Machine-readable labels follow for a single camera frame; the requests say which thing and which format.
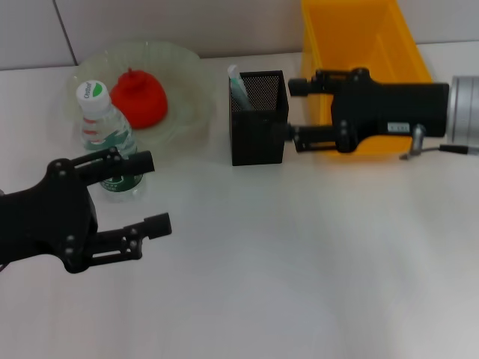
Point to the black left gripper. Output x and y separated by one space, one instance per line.
45 224

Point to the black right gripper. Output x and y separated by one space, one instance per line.
393 108

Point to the red-orange knitted orange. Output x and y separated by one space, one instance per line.
144 99

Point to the clear green-label plastic bottle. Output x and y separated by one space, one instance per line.
93 93

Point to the black mesh pen holder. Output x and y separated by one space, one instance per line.
262 142

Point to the green glass fruit plate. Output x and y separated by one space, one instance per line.
187 97

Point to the yellow plastic bin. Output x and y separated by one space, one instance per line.
355 37

